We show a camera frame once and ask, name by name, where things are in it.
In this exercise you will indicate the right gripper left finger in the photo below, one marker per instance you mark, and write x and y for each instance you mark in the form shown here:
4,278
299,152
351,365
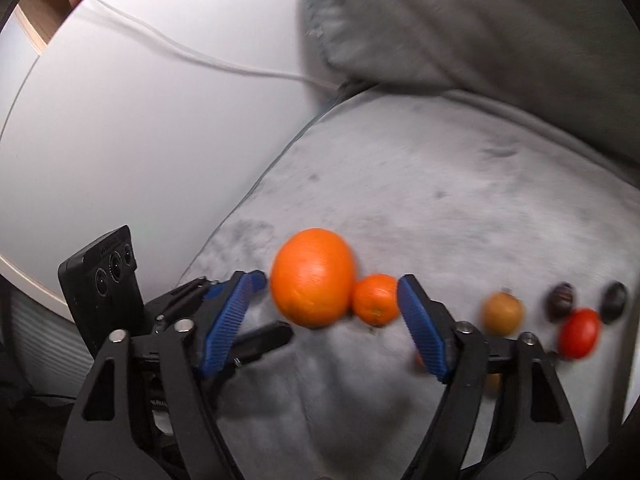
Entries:
147,407

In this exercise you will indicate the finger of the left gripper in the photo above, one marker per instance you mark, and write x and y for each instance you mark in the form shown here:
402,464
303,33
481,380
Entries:
253,345
181,302

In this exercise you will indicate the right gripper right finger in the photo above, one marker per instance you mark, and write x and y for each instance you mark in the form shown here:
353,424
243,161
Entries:
533,433

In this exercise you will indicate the large smooth orange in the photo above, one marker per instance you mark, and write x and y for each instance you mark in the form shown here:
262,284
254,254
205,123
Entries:
312,278

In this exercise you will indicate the small mandarin orange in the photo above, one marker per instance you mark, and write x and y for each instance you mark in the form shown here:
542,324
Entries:
374,300

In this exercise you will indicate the red tomato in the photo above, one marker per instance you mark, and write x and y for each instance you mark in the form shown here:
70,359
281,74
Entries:
579,334

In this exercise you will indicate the brown longan fruit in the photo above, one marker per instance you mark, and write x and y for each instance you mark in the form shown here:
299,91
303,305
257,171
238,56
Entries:
502,313

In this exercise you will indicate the dark plum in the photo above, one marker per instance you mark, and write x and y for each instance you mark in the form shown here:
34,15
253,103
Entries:
560,302
613,302

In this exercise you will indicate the grey sofa back cushion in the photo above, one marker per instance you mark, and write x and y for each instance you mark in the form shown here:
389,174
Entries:
571,63

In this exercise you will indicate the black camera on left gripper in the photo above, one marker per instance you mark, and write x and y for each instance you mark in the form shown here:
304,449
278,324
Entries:
100,287

